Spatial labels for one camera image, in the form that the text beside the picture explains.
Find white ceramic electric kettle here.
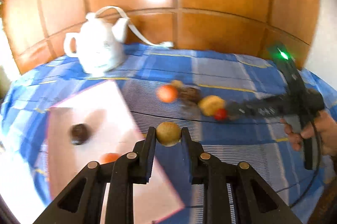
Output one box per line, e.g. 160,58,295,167
63,13,128,74

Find blue plaid tablecloth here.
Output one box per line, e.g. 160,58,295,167
0,43,337,224

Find red tomato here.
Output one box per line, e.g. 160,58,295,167
214,108,228,121

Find small orange tangerine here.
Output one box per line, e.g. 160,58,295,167
156,85,178,103

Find person right hand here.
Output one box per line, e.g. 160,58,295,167
281,110,337,157

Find large orange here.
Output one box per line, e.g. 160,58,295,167
99,152,120,164

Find yellow apple-like fruit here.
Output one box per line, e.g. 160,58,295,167
198,95,226,117

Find pink tray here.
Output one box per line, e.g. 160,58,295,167
46,81,184,223

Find white power cable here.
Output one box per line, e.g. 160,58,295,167
94,5,175,49

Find small dark round fruit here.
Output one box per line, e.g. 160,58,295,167
70,123,91,145

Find small tan round fruit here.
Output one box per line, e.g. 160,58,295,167
156,122,181,147

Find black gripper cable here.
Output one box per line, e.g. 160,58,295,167
288,118,323,208

